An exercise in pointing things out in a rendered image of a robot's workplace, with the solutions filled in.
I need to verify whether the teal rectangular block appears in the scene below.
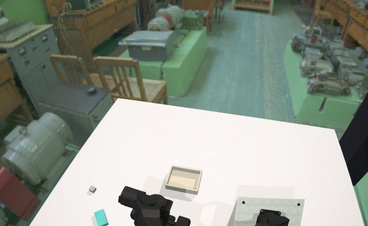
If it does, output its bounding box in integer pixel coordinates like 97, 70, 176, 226
94, 209, 109, 226

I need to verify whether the beige shallow tray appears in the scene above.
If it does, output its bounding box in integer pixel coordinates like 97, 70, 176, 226
165, 165, 202, 195

